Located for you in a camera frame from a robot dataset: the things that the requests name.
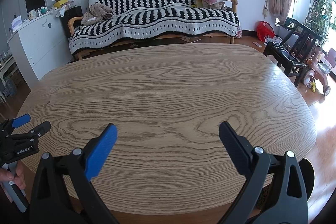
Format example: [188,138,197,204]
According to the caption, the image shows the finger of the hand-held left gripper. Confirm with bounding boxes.
[8,121,51,144]
[0,114,31,135]

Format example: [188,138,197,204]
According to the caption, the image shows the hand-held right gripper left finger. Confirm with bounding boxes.
[29,123,118,224]

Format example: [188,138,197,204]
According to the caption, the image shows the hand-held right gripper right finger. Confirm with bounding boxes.
[219,121,308,224]

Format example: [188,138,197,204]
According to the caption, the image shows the person's left hand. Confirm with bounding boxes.
[0,162,27,203]

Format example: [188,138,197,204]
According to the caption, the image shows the white side table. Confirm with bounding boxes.
[0,52,16,104]

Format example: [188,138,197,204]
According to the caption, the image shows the white cabinet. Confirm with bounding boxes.
[7,10,70,81]

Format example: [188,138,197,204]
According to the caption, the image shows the white paper sign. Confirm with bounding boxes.
[10,15,24,31]

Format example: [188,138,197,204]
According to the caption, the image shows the black wooden chair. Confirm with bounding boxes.
[263,17,323,86]

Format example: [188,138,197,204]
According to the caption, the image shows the wooden sofa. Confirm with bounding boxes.
[68,0,240,60]

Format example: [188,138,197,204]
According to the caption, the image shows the pink toy tricycle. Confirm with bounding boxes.
[301,48,336,96]

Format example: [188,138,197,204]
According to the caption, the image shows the black cabinet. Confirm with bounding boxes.
[60,6,84,30]

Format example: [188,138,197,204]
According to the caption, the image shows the red bag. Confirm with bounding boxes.
[256,21,276,42]

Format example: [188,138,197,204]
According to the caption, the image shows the beige garment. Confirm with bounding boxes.
[81,3,114,26]

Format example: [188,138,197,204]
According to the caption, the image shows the black and white striped blanket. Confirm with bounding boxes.
[69,0,240,55]

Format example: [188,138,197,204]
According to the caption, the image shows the green potted plant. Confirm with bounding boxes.
[304,0,334,43]

